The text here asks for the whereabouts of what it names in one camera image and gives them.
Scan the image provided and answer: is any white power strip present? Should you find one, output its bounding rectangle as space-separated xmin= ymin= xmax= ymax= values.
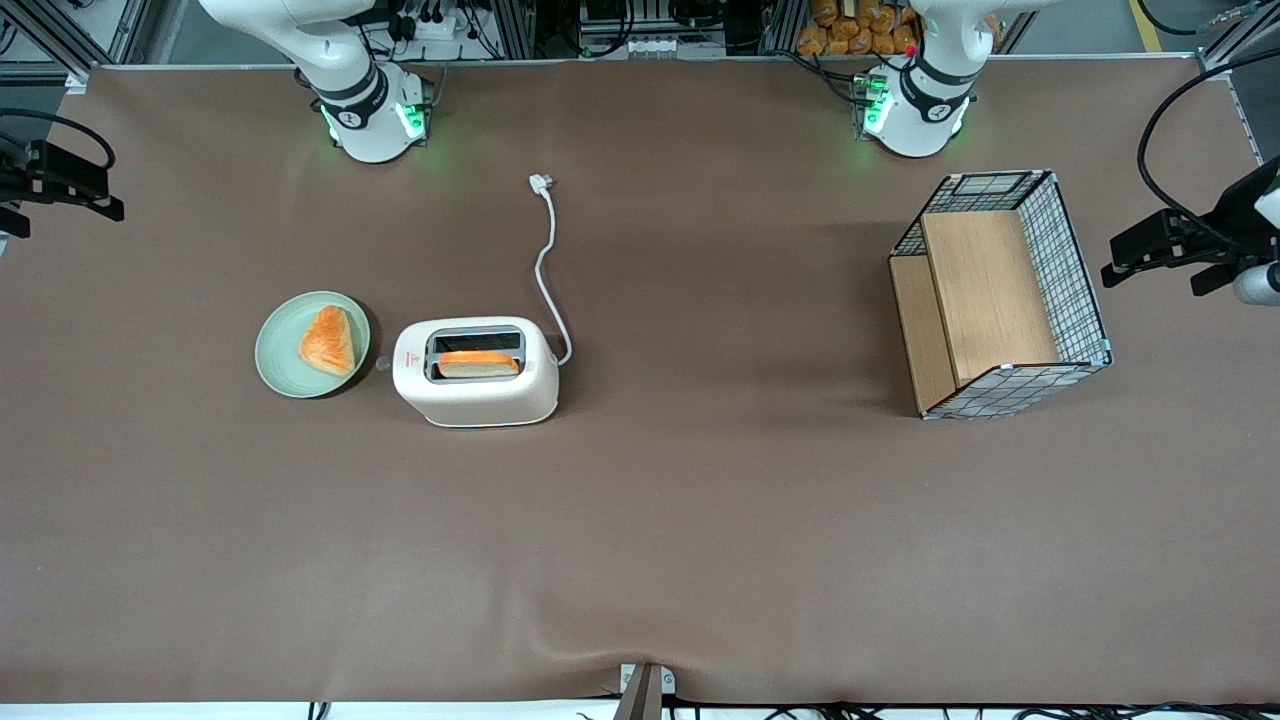
xmin=392 ymin=8 xmax=473 ymax=43

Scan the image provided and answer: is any triangular orange bread slice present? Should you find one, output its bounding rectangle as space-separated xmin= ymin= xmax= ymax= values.
xmin=298 ymin=305 xmax=358 ymax=378

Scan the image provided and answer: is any light green round plate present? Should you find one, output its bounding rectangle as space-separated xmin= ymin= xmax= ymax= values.
xmin=254 ymin=291 xmax=372 ymax=400

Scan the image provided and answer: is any bag of orange bread rolls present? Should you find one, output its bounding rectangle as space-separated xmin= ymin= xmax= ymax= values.
xmin=796 ymin=0 xmax=923 ymax=58

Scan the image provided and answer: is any white two-slot toaster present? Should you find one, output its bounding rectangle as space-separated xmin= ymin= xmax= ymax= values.
xmin=374 ymin=316 xmax=561 ymax=430

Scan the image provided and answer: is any black wire mesh basket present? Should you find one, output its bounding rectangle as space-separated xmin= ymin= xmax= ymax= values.
xmin=889 ymin=169 xmax=1114 ymax=422

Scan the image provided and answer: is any white power cord with plug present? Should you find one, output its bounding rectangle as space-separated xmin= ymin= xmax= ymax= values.
xmin=528 ymin=173 xmax=574 ymax=367

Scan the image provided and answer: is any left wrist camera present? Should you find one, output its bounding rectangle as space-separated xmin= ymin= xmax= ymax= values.
xmin=1231 ymin=260 xmax=1280 ymax=308

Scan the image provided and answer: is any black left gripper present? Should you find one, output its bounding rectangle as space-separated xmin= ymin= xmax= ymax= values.
xmin=1100 ymin=158 xmax=1280 ymax=298

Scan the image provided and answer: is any wooden stepped shelf insert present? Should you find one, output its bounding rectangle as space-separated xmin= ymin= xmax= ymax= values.
xmin=890 ymin=209 xmax=1061 ymax=414

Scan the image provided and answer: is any metal table edge bracket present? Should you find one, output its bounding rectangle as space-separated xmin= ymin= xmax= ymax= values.
xmin=618 ymin=662 xmax=678 ymax=720

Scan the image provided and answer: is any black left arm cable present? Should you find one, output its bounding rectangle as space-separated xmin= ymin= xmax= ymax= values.
xmin=1137 ymin=48 xmax=1280 ymax=246

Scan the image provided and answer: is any toast slice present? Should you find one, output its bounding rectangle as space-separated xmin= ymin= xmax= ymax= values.
xmin=436 ymin=350 xmax=522 ymax=380

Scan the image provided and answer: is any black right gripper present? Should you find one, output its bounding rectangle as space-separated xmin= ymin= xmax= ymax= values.
xmin=0 ymin=138 xmax=127 ymax=240

